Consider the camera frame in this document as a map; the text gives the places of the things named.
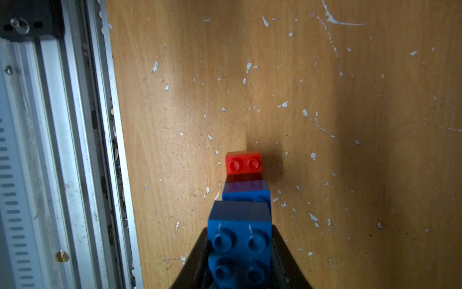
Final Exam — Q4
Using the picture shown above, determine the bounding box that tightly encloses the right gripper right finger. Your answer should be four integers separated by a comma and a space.
270, 225, 313, 289

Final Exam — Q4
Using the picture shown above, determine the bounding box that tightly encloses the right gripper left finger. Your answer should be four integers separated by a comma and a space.
170, 229, 213, 289

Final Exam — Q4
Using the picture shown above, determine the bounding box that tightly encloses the blue long lego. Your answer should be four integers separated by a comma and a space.
207, 201, 273, 289

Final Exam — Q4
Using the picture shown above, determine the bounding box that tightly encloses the blue square lego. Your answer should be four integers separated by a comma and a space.
222, 180, 271, 210

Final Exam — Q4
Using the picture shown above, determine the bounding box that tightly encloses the red long lego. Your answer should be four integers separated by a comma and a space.
225, 151, 263, 183

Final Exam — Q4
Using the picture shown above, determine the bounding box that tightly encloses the aluminium front rail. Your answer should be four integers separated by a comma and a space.
1, 1, 144, 289

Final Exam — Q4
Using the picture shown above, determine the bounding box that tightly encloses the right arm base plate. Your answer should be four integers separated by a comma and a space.
1, 0, 64, 42

